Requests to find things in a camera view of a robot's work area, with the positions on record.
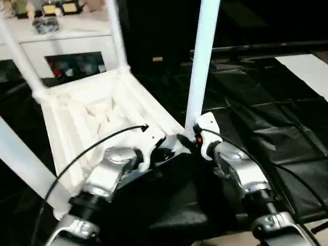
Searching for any white plastic table leg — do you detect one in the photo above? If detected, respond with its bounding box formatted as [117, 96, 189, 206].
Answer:
[106, 0, 132, 74]
[0, 116, 72, 218]
[0, 12, 48, 97]
[184, 0, 221, 139]

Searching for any white plastic table top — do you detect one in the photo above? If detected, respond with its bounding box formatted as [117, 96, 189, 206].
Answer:
[32, 68, 192, 221]

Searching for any black glossy mat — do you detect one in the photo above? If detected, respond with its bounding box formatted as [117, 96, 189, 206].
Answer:
[0, 50, 328, 243]

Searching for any long black bar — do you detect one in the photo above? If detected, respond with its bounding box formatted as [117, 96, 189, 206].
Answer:
[191, 40, 328, 53]

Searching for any white flat panel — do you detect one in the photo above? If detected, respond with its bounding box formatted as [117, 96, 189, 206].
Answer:
[275, 53, 328, 101]

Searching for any white sideboard cabinet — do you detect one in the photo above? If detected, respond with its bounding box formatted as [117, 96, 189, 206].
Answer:
[0, 14, 115, 79]

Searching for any black stand foot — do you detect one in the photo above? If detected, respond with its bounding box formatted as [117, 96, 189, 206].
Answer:
[311, 220, 328, 234]

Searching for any beige plush toy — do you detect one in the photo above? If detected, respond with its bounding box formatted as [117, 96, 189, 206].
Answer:
[81, 0, 109, 12]

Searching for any bag of black parts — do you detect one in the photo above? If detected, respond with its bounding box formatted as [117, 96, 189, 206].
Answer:
[32, 16, 62, 34]

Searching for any black framed plaque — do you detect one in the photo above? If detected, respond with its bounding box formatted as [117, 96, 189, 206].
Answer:
[15, 4, 42, 19]
[42, 1, 83, 15]

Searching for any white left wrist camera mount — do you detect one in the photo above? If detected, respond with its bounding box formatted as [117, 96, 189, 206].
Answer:
[137, 129, 168, 172]

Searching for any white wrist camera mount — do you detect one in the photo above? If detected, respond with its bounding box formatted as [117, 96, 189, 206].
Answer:
[195, 112, 223, 160]
[137, 129, 168, 172]

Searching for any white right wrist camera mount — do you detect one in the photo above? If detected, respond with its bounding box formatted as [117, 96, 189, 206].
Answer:
[195, 112, 223, 160]

